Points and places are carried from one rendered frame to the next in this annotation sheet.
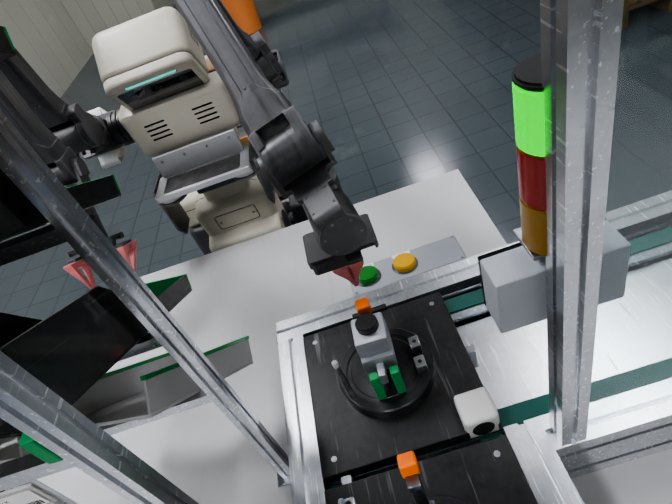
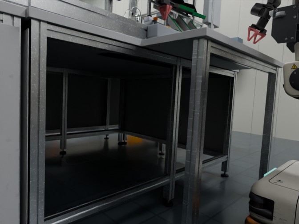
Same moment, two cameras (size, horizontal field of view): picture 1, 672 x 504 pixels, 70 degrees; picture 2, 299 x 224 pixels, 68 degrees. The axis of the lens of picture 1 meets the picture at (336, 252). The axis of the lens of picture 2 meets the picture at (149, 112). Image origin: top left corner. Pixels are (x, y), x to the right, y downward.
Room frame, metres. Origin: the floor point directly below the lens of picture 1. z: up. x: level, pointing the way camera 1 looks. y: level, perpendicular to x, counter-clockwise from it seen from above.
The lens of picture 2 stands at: (1.30, -1.07, 0.62)
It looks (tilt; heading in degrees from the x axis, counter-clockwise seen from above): 5 degrees down; 128
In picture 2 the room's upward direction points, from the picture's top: 3 degrees clockwise
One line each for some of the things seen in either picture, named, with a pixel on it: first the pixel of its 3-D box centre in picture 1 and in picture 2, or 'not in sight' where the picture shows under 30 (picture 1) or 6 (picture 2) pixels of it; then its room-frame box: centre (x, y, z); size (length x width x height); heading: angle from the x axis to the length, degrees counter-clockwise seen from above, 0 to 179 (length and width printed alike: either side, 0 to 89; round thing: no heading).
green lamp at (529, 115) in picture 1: (551, 107); not in sight; (0.28, -0.18, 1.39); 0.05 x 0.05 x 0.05
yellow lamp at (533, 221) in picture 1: (552, 215); not in sight; (0.28, -0.18, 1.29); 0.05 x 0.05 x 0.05
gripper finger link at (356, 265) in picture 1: (340, 265); (166, 12); (0.54, 0.00, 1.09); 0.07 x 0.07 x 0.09; 85
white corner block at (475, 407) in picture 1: (477, 412); not in sight; (0.31, -0.09, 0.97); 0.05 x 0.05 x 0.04; 84
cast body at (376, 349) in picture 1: (373, 343); (147, 22); (0.41, 0.00, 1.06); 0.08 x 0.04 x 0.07; 172
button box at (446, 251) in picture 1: (408, 275); (166, 35); (0.62, -0.11, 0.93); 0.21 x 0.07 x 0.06; 84
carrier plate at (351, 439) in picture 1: (389, 377); not in sight; (0.42, 0.00, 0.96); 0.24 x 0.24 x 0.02; 84
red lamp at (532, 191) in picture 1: (552, 166); not in sight; (0.28, -0.18, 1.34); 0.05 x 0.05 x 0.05
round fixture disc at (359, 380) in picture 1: (386, 370); not in sight; (0.42, 0.00, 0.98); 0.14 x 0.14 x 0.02
